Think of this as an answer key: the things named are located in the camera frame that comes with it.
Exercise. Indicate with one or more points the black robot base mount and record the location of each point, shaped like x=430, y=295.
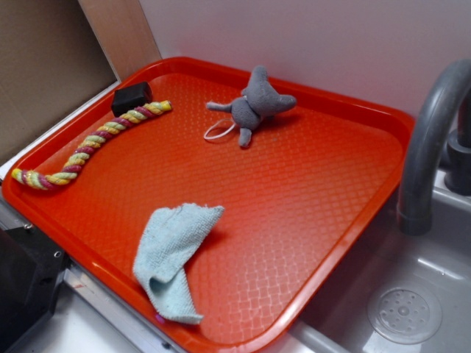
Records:
x=32, y=270

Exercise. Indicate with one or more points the orange plastic tray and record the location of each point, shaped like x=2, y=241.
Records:
x=294, y=202

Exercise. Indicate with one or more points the grey curved faucet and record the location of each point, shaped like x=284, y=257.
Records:
x=443, y=125

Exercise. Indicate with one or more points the round sink drain strainer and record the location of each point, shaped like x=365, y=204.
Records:
x=404, y=312

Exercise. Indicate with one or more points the grey plush elephant toy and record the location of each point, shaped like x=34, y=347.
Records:
x=259, y=100

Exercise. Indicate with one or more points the grey plastic sink basin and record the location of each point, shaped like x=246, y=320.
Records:
x=336, y=319

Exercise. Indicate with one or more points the light blue microfiber cloth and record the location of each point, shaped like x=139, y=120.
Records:
x=170, y=239

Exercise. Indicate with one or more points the black rectangular block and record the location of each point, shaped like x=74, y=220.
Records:
x=130, y=97

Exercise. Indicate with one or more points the brown cardboard panel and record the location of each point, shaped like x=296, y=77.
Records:
x=57, y=55

